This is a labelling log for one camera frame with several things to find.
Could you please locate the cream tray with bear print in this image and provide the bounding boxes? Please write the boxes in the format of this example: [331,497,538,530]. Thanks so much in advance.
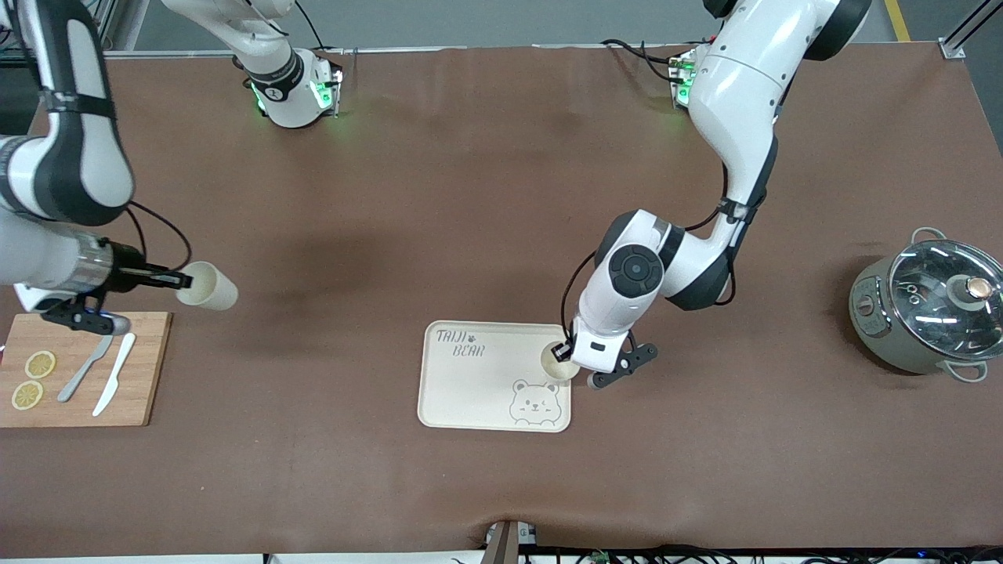
[417,320,573,433]

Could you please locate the wooden cutting board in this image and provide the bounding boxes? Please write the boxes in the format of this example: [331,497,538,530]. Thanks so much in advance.
[0,312,173,428]

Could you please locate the white plastic knife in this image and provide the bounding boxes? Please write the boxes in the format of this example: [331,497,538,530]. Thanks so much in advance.
[92,333,137,418]

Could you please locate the grey plastic knife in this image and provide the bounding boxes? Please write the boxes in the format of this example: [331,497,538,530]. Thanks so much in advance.
[57,333,118,403]

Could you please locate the brown table cloth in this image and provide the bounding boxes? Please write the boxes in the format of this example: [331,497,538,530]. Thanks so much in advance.
[0,43,1003,559]

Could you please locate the green electric cooking pot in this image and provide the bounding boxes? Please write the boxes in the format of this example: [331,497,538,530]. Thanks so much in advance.
[849,227,1003,383]

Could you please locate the glass pot lid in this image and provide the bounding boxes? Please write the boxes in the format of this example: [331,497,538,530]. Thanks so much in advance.
[888,239,1003,361]

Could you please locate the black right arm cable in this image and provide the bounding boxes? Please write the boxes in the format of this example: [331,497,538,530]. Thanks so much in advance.
[125,201,194,271]

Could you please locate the table edge clamp bracket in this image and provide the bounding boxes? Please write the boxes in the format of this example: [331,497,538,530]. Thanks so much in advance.
[484,519,539,564]

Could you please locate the black right base cable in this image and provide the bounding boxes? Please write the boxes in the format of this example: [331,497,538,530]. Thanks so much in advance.
[291,0,328,52]

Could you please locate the black left base cables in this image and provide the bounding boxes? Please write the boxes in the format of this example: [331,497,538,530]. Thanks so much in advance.
[600,38,706,83]

